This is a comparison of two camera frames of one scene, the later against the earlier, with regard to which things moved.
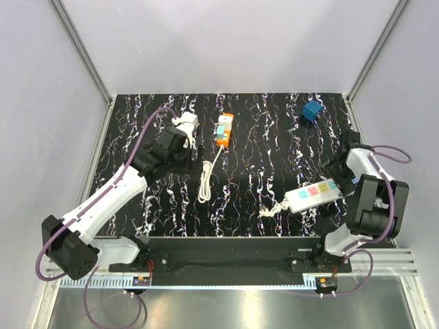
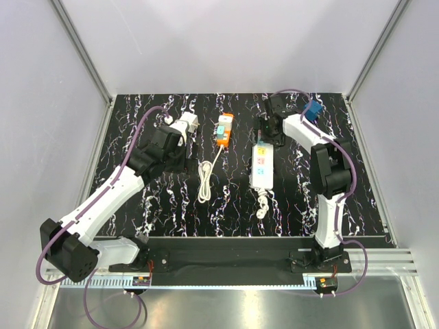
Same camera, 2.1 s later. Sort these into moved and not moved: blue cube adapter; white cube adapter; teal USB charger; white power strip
Moved: white power strip
Not moved: blue cube adapter; teal USB charger; white cube adapter
